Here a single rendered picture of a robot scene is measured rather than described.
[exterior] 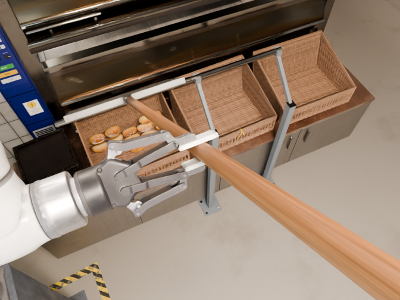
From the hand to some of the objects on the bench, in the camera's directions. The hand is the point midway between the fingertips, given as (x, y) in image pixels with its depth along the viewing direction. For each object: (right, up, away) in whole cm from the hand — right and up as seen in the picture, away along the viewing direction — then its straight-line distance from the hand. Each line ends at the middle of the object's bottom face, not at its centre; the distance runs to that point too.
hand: (199, 149), depth 58 cm
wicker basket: (-41, 0, +163) cm, 168 cm away
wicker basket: (+14, +21, +177) cm, 178 cm away
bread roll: (-62, -1, +160) cm, 172 cm away
